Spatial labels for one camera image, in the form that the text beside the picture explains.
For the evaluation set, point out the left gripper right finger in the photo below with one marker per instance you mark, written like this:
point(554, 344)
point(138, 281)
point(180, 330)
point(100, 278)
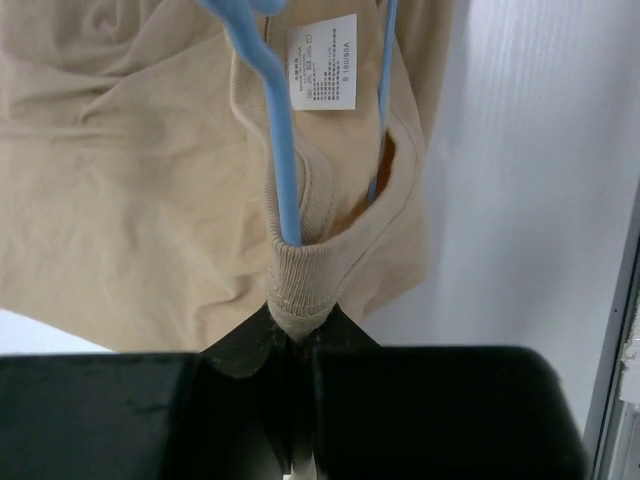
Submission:
point(436, 412)

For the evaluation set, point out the beige t shirt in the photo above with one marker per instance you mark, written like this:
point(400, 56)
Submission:
point(138, 191)

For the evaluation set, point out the light blue plastic hanger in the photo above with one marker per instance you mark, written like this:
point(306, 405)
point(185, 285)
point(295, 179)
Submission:
point(237, 17)

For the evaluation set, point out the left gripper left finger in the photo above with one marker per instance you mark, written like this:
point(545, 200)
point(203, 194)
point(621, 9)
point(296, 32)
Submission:
point(216, 414)

